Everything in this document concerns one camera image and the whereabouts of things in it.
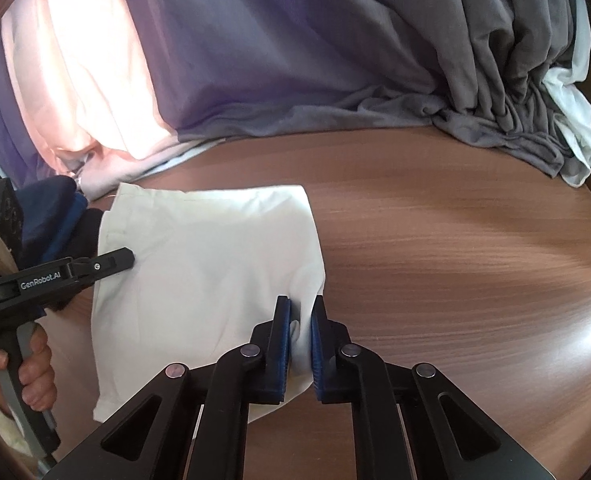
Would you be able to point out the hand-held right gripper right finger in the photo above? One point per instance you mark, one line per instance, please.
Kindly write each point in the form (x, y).
(317, 355)

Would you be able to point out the white pants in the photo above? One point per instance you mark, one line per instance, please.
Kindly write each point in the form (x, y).
(200, 270)

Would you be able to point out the person's left hand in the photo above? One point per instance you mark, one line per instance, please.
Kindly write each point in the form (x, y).
(37, 370)

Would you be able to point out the white sheer curtain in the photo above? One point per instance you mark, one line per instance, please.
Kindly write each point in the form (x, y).
(578, 125)

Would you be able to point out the blue folded garment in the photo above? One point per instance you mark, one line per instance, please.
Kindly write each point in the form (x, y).
(80, 210)

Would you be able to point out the dark navy folded garment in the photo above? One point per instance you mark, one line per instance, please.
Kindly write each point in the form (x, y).
(50, 220)

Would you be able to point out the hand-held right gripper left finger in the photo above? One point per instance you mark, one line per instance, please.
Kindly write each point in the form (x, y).
(286, 360)

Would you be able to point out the pink sheer curtain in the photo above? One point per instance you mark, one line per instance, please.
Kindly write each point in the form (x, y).
(85, 60)

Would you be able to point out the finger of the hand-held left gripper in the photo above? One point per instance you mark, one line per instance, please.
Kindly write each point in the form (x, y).
(107, 262)

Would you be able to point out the grey curtain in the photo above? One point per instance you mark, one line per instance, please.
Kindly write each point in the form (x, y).
(300, 50)
(0, 125)

